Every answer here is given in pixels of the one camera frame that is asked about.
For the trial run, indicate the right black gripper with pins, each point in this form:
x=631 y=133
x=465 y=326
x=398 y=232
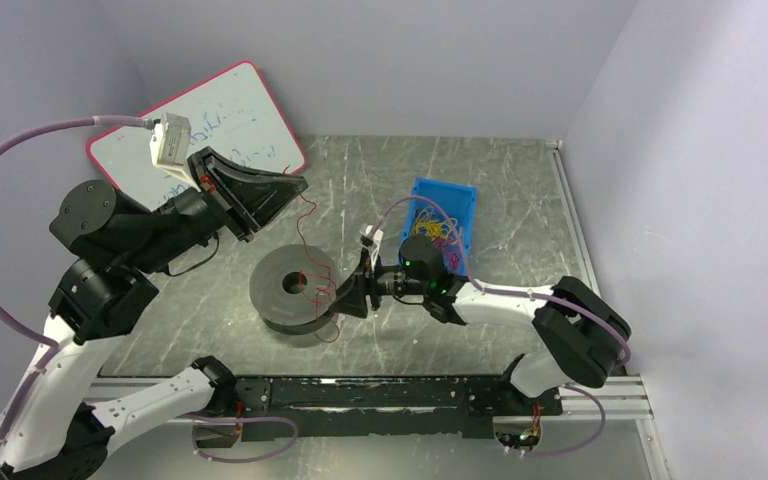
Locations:
x=369 y=281

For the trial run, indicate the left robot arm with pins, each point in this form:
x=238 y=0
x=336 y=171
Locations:
x=48 y=430

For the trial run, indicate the aluminium rail frame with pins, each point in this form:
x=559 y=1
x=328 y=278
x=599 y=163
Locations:
x=534 y=224

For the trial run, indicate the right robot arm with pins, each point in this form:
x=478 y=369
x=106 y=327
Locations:
x=583 y=338

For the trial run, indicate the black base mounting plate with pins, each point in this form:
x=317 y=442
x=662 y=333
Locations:
x=467 y=405

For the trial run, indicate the pink framed whiteboard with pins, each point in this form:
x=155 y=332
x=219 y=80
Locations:
x=233 y=112

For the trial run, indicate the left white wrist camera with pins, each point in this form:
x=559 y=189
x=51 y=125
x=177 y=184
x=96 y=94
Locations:
x=169 y=145

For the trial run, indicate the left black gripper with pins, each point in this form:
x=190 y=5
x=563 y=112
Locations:
x=221 y=198

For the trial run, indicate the grey cable spool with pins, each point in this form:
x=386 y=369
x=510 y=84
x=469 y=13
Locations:
x=292 y=287

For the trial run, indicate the blue plastic bin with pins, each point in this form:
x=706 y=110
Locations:
x=445 y=215

